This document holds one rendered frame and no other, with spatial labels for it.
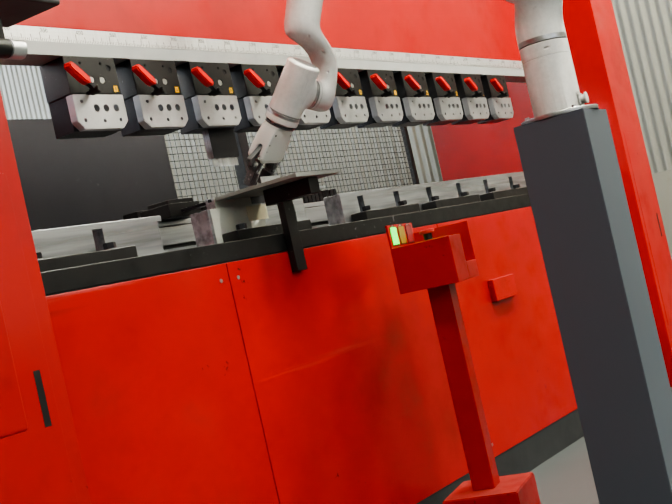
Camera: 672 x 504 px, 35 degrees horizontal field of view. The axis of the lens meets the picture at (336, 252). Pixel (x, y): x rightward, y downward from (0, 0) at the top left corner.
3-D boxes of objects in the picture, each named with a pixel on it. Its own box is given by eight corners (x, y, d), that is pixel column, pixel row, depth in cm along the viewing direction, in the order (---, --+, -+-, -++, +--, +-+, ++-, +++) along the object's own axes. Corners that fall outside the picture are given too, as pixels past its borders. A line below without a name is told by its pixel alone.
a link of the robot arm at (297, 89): (292, 109, 271) (262, 101, 265) (312, 60, 267) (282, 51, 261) (309, 122, 265) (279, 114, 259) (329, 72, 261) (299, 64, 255)
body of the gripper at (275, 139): (281, 113, 271) (264, 153, 275) (258, 112, 262) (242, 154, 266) (303, 126, 268) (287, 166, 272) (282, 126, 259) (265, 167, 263)
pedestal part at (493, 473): (494, 488, 277) (448, 283, 278) (472, 491, 279) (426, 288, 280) (500, 482, 283) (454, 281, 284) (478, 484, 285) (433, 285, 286)
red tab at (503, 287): (497, 301, 342) (492, 279, 342) (491, 302, 343) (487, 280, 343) (518, 294, 354) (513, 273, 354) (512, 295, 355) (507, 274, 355)
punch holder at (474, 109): (471, 118, 379) (461, 73, 379) (450, 125, 384) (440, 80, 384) (490, 118, 391) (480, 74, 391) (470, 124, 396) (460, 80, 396)
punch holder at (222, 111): (204, 125, 265) (189, 60, 265) (179, 134, 270) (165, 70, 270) (243, 124, 277) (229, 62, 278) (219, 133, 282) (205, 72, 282)
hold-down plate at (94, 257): (27, 276, 209) (24, 261, 209) (10, 281, 212) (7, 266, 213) (139, 258, 234) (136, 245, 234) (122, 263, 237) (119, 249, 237)
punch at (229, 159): (215, 165, 271) (207, 129, 271) (209, 167, 272) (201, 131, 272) (241, 164, 279) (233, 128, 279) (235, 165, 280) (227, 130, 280)
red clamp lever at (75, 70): (72, 58, 229) (104, 87, 235) (60, 64, 232) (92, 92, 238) (69, 64, 228) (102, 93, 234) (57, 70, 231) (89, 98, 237)
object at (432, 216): (11, 301, 197) (6, 277, 197) (-55, 319, 210) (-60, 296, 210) (609, 191, 441) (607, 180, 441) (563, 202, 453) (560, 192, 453)
